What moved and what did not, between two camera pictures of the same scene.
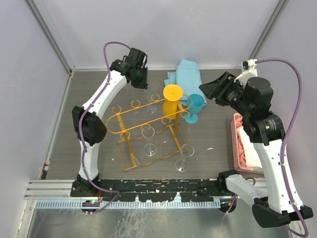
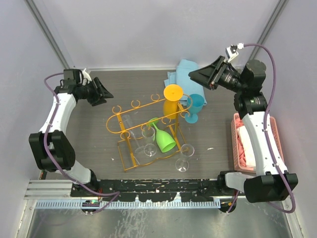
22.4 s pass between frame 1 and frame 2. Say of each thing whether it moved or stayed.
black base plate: stayed
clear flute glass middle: stayed
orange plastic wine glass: stayed
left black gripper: moved
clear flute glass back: moved
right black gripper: moved
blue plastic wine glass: stayed
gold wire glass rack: stayed
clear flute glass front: stayed
